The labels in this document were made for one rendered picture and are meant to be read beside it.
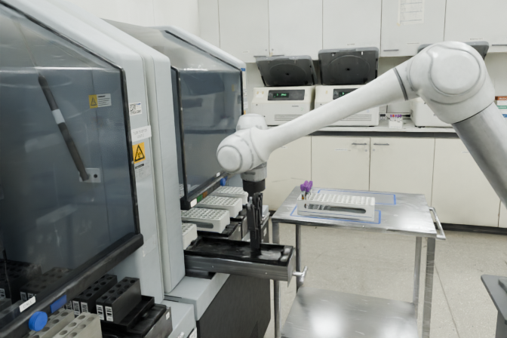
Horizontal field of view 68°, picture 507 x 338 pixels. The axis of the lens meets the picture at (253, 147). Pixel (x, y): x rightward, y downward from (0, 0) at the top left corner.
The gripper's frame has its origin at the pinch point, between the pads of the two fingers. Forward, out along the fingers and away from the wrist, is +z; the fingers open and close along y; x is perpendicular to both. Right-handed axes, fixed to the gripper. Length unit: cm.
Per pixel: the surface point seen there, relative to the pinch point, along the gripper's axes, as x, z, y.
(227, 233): -12.4, 2.5, -5.5
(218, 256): -9.6, 3.4, 10.3
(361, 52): 28, -69, -241
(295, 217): 8.8, 2.3, -25.1
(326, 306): 18, 56, -51
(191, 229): -21.8, -2.2, 4.2
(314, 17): -15, -103, -254
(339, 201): 25.5, -3.9, -30.6
